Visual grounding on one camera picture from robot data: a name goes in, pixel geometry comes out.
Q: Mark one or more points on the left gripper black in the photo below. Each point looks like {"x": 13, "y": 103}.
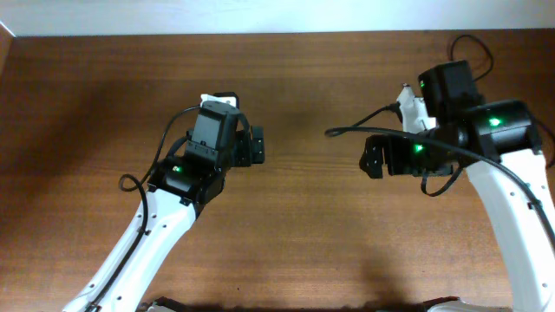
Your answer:
{"x": 244, "y": 155}

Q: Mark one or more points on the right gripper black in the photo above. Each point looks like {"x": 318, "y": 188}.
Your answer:
{"x": 397, "y": 164}

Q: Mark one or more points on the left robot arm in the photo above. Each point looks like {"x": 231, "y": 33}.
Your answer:
{"x": 177, "y": 191}

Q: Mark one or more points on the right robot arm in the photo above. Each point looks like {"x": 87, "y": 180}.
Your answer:
{"x": 450, "y": 129}

